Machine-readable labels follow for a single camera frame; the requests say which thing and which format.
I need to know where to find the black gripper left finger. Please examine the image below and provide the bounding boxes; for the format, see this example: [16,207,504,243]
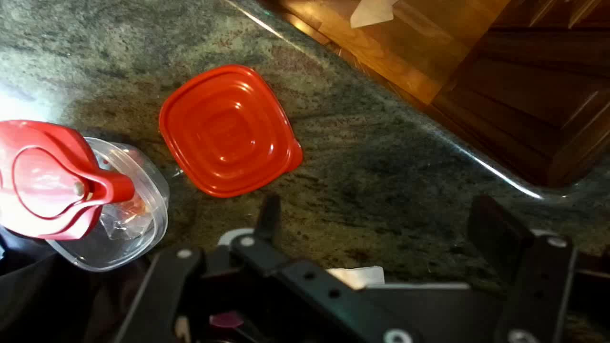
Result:
[254,190,284,243]

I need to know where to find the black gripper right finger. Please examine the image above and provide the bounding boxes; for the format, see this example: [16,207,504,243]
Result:
[465,192,538,268]

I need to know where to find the purple plastic cup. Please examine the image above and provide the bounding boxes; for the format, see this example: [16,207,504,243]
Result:
[208,308,246,331]

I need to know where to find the red measuring cup set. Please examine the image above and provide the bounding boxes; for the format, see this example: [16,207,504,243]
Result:
[0,118,140,243]

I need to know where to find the red square plastic lid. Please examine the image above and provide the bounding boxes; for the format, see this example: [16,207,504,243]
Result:
[157,62,305,199]

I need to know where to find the white paper napkin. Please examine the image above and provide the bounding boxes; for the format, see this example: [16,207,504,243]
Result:
[326,264,389,291]

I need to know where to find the clear plastic food container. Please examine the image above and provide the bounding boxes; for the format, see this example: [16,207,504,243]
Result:
[44,133,172,274]

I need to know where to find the wooden kitchen cabinet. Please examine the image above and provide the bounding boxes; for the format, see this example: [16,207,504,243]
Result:
[260,0,610,188]

